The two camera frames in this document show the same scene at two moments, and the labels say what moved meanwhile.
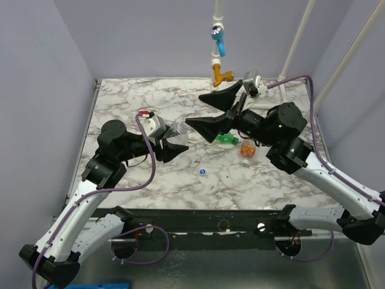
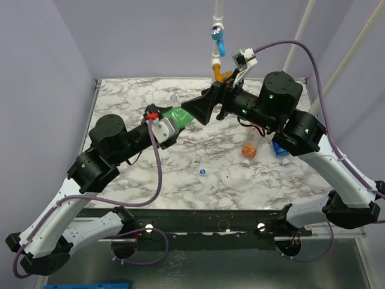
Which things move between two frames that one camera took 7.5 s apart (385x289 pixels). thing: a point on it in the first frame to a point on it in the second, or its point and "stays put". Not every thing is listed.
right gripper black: x=235 y=110 to x=218 y=98
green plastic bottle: x=227 y=138 to x=180 y=116
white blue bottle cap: x=203 y=171 stays put
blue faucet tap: x=217 y=34 stays put
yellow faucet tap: x=219 y=77 stays put
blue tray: x=93 y=285 stays put
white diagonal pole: x=348 y=58 stays put
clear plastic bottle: x=178 y=133 to x=174 y=102
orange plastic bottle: x=247 y=151 stays put
